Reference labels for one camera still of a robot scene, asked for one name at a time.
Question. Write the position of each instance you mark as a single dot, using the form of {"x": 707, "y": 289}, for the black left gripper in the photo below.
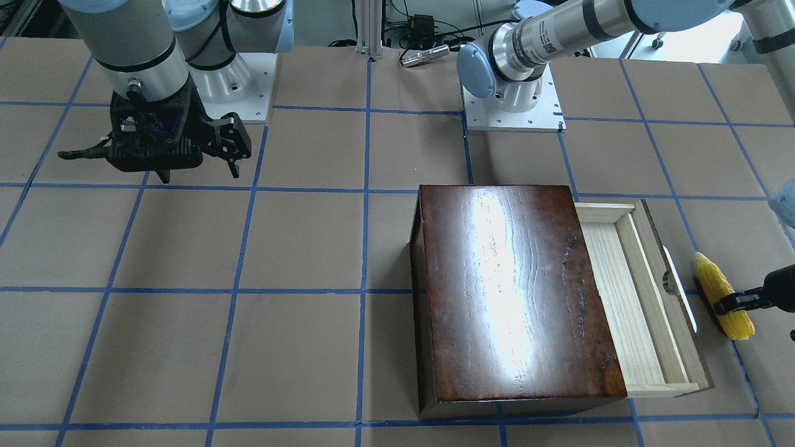
{"x": 784, "y": 284}

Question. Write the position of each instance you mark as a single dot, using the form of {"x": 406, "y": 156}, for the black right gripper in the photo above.
{"x": 196, "y": 126}

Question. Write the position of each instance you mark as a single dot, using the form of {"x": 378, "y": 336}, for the yellow corn cob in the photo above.
{"x": 714, "y": 284}

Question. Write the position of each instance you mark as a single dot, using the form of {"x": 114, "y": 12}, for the light wooden drawer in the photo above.
{"x": 658, "y": 352}

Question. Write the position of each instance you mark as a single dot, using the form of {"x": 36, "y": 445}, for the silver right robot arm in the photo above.
{"x": 177, "y": 69}

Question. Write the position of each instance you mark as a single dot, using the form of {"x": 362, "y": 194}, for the dark wooden drawer cabinet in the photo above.
{"x": 507, "y": 313}

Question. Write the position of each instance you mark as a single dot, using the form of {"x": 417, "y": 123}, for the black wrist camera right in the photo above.
{"x": 151, "y": 137}

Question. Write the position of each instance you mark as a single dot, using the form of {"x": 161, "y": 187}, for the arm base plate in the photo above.
{"x": 527, "y": 106}
{"x": 246, "y": 87}

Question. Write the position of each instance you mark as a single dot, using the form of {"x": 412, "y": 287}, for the aluminium frame post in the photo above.
{"x": 369, "y": 18}

